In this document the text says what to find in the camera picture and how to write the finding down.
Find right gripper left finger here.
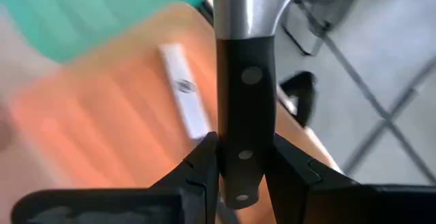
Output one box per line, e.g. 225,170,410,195
11,131,219,224

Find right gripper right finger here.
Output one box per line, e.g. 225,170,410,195
265,133,436,224

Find knife with white sheath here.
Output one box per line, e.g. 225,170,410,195
157,42,213,142

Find black round-head turner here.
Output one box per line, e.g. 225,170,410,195
211,0,305,211

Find teal plastic bin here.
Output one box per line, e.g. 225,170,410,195
0,0,209,64

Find black frame hook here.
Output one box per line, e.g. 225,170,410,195
278,69,318,129

